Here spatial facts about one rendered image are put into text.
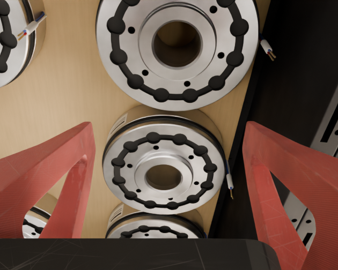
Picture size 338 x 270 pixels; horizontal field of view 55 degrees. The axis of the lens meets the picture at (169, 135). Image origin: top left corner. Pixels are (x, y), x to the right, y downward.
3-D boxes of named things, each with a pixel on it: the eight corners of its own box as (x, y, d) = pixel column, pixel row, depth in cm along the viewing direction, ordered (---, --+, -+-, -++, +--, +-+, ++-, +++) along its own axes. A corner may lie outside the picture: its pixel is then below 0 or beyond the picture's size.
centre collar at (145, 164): (190, 195, 28) (190, 201, 28) (133, 192, 28) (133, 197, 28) (196, 152, 26) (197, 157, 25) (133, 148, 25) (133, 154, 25)
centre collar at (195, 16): (212, 78, 22) (213, 83, 21) (139, 77, 22) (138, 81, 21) (220, 1, 19) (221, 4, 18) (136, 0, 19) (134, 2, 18)
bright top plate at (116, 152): (214, 212, 30) (215, 217, 30) (106, 207, 30) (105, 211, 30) (234, 124, 24) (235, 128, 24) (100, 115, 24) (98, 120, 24)
